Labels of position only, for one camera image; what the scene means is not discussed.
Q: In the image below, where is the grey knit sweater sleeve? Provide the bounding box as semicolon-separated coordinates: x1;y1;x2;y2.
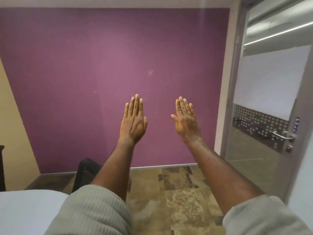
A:
46;185;134;235
222;194;312;235

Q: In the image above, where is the dark wooden furniture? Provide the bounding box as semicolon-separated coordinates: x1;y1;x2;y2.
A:
0;145;6;192

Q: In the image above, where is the person's right forearm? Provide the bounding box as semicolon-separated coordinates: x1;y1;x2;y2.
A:
184;137;265;216

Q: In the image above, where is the black chair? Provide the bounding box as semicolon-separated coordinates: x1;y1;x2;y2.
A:
72;157;103;194

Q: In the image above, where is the grey framed glass door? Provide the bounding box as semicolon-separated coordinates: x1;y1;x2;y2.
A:
215;0;313;206

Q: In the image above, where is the silver door handle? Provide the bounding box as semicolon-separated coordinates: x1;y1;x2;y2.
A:
272;131;295;140

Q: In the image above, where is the person's left forearm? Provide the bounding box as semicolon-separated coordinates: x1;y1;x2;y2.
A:
90;137;138;203

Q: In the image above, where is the person's left hand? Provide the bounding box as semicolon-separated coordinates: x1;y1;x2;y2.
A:
120;94;148;145

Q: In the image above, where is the person's right hand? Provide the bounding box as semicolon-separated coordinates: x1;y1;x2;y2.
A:
171;96;202;144

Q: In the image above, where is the dotted frosted glass film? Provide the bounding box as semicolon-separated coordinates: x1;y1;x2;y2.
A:
232;104;291;151

